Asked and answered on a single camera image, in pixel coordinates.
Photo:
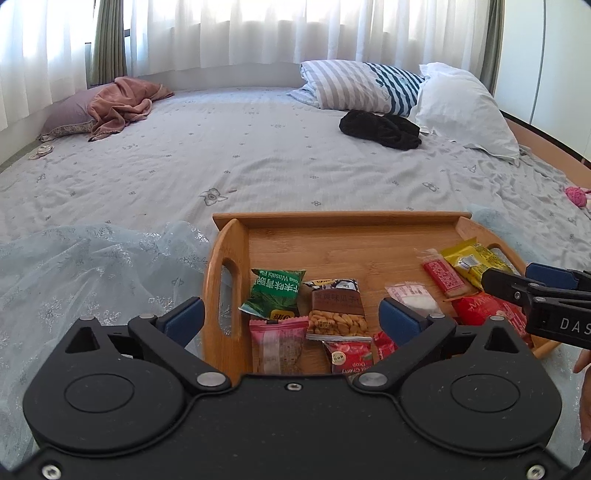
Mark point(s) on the striped pillow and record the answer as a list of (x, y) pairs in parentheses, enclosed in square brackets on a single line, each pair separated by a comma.
[(351, 85)]

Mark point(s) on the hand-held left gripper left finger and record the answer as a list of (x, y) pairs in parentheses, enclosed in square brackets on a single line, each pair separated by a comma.
[(182, 321)]

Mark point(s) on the light blue tulle fabric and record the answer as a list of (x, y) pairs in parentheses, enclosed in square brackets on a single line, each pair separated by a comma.
[(92, 272)]

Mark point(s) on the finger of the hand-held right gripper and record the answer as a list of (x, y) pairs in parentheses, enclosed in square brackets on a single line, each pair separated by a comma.
[(558, 277), (512, 288)]

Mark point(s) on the white and pink snack packet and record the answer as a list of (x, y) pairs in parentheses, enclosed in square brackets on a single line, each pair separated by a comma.
[(413, 300)]

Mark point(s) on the red wrapped snack bar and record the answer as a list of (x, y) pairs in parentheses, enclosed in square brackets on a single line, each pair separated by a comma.
[(383, 345), (445, 274)]

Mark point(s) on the black cloth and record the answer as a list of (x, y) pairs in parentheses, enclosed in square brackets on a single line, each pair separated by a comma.
[(378, 129)]

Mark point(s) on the small round object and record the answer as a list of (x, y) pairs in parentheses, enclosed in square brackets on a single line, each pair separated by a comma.
[(42, 151)]

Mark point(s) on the person's right hand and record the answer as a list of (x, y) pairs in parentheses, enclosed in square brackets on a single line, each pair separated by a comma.
[(586, 401)]

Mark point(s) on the green snack packet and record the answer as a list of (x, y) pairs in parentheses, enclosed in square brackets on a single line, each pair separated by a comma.
[(274, 293)]

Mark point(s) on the bed with grey sheet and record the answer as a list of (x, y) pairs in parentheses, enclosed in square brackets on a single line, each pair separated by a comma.
[(277, 161)]

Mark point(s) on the red snack bag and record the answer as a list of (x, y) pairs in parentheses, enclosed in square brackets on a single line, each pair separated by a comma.
[(480, 309)]

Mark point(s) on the wooden bed headboard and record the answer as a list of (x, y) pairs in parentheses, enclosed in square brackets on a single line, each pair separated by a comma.
[(549, 147)]

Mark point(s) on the red and gold candy packet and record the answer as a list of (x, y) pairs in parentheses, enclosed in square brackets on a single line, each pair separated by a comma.
[(348, 357)]

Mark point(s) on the pink blanket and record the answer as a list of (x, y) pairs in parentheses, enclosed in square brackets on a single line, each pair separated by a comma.
[(122, 104)]

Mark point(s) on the brown peanut snack packet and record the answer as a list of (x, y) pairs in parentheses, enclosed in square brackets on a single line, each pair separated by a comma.
[(337, 314)]

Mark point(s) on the pink yarn toy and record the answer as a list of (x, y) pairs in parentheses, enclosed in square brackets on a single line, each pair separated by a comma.
[(577, 196)]

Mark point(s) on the wooden tray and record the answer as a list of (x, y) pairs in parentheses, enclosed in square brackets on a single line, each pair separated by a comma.
[(332, 249)]

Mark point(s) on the white sheer curtain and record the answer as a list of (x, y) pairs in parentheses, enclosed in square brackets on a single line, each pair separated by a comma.
[(41, 60), (300, 32)]

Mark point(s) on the white pillow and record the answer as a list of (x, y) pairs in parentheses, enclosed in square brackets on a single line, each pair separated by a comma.
[(461, 110)]

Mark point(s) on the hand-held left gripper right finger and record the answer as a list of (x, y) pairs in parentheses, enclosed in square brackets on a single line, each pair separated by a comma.
[(397, 323)]

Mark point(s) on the yellow snack packet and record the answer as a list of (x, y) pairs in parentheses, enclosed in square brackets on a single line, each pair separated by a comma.
[(475, 261)]

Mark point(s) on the purple pillow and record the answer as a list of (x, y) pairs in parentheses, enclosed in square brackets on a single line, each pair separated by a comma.
[(69, 113)]

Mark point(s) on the green curtain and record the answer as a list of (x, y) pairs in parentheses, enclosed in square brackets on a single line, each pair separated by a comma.
[(108, 41), (493, 41)]

